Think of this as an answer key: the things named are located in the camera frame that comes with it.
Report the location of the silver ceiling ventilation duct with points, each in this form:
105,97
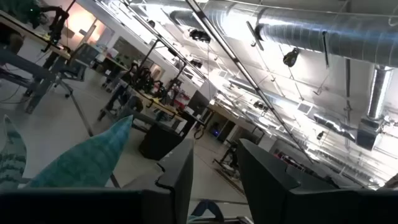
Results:
311,34

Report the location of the black box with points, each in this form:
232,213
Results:
158,143

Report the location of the office chair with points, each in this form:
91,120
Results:
77,62

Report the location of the potted snake plant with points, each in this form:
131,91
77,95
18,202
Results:
87,161

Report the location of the silver vertical duct pipe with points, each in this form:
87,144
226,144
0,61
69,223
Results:
379,93

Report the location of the black ceiling-mounted camera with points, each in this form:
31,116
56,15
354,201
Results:
200,35

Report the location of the black background robot arm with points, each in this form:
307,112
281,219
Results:
57,23

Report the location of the black ceiling rail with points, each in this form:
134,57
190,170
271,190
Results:
245,74

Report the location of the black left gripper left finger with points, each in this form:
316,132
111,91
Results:
174,196

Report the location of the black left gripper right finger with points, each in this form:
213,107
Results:
267,193

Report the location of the wooden workbench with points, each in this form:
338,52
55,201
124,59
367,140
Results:
155,104
31,35

